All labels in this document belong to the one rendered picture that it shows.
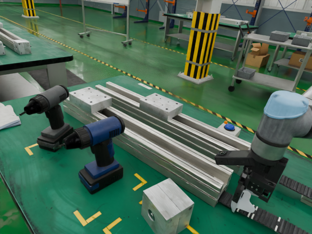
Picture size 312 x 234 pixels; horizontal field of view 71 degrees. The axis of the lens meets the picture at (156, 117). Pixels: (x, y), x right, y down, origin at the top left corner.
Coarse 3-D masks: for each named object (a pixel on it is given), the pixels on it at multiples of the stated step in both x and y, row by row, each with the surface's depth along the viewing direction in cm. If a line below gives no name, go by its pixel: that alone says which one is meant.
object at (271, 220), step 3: (270, 216) 61; (273, 216) 61; (276, 216) 61; (270, 219) 60; (273, 219) 60; (276, 219) 60; (267, 222) 59; (270, 222) 59; (273, 222) 59; (267, 225) 58; (270, 225) 59; (273, 225) 58
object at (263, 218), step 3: (264, 210) 63; (261, 213) 62; (264, 213) 62; (267, 213) 62; (261, 216) 61; (264, 216) 61; (267, 216) 61; (261, 219) 60; (264, 219) 60; (267, 219) 60; (261, 222) 59; (264, 222) 59; (264, 225) 59
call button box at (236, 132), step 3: (222, 123) 97; (219, 126) 95; (222, 126) 95; (234, 126) 96; (219, 129) 93; (222, 129) 93; (225, 129) 93; (234, 129) 93; (237, 129) 94; (240, 129) 95; (228, 132) 91; (231, 132) 91; (234, 132) 92; (237, 132) 92; (234, 135) 90; (237, 135) 93
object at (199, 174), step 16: (80, 112) 96; (96, 112) 91; (112, 112) 93; (128, 128) 88; (144, 128) 84; (128, 144) 83; (144, 144) 75; (160, 144) 81; (176, 144) 77; (144, 160) 79; (160, 160) 73; (176, 160) 69; (192, 160) 74; (208, 160) 71; (176, 176) 71; (192, 176) 67; (208, 176) 64; (224, 176) 68; (192, 192) 69; (208, 192) 64
